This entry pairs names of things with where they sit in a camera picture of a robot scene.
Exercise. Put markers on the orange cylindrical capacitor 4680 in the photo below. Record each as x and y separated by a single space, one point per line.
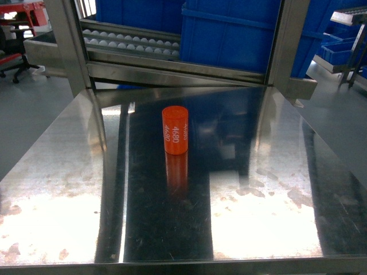
175 129

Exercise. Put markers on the large blue plastic bin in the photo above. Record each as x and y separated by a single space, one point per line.
239 34

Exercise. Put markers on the stainless steel roller rack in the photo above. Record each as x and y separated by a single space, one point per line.
152 61

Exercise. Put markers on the black office chair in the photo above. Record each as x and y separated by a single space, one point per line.
12 49

